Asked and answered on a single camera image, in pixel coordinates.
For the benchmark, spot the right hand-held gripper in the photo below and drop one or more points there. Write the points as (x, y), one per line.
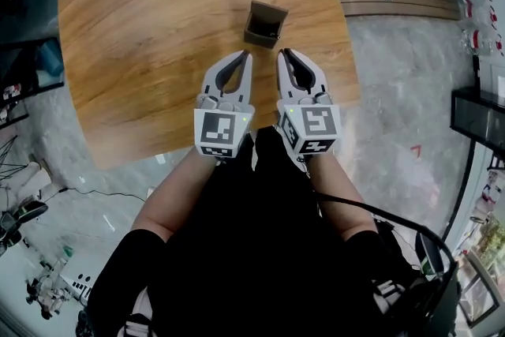
(317, 122)

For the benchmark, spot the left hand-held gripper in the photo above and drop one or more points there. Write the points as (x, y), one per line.
(217, 128)

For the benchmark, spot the brown square pen holder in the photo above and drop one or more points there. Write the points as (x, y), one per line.
(263, 13)

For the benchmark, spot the person's right forearm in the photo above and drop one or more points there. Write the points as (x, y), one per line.
(339, 201)

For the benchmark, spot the person's left forearm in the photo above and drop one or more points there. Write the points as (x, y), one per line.
(173, 197)

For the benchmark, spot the person's black clothing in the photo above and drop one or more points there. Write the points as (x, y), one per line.
(256, 248)

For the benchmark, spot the black cabinet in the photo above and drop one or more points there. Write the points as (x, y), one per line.
(479, 118)

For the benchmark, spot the group of clear water bottles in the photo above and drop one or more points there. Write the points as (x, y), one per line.
(479, 19)

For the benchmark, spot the black shelf with blue roll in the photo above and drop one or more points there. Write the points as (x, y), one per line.
(31, 67)

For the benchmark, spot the black green-striped device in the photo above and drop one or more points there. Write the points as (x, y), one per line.
(23, 215)
(430, 252)

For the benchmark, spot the black tripod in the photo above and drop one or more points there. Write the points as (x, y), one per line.
(13, 158)

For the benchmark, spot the white black shoe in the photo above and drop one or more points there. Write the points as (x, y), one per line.
(388, 294)
(140, 315)

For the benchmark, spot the white robot equipment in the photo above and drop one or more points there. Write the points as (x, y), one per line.
(55, 284)

